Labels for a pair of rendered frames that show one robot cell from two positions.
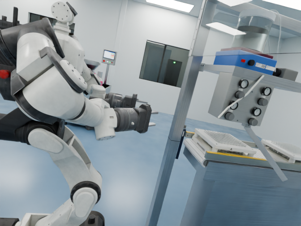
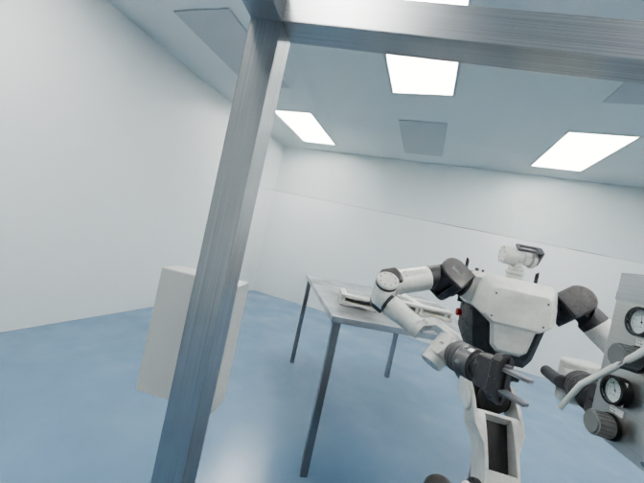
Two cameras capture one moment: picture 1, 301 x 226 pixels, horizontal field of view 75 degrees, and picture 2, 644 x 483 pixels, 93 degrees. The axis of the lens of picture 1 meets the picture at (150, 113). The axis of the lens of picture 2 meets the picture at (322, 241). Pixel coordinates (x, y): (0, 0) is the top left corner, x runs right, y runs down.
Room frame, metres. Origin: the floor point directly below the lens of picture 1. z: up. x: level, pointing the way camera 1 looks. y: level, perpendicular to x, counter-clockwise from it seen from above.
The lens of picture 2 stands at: (0.61, -0.87, 1.28)
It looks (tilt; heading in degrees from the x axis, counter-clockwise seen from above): 1 degrees down; 113
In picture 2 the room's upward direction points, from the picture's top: 12 degrees clockwise
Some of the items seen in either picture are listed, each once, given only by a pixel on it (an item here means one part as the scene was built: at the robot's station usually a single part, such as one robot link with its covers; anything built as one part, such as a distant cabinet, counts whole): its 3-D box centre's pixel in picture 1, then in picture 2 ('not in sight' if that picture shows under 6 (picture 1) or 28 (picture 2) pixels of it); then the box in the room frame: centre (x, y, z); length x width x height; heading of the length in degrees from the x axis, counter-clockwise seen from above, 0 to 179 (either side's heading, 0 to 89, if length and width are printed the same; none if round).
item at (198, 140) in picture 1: (220, 148); not in sight; (1.05, -0.43, 0.90); 0.24 x 0.24 x 0.02; 14
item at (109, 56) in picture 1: (107, 67); not in sight; (3.56, 0.94, 1.07); 0.23 x 0.10 x 0.62; 94
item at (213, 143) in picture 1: (222, 140); not in sight; (1.05, -0.43, 0.95); 0.25 x 0.24 x 0.02; 14
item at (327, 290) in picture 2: not in sight; (381, 303); (0.19, 1.59, 0.88); 1.50 x 1.10 x 0.04; 121
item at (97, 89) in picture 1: (97, 94); (582, 377); (1.04, 0.30, 1.04); 0.13 x 0.07 x 0.09; 26
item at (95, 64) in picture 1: (90, 71); not in sight; (3.45, 1.19, 0.95); 0.49 x 0.36 x 0.38; 94
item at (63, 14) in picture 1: (63, 17); (516, 260); (0.82, 0.43, 1.36); 0.10 x 0.07 x 0.09; 14
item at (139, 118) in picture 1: (134, 119); (481, 368); (0.74, 0.06, 1.03); 0.12 x 0.10 x 0.13; 136
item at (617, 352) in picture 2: (240, 93); (627, 353); (0.84, -0.35, 1.22); 0.03 x 0.02 x 0.04; 104
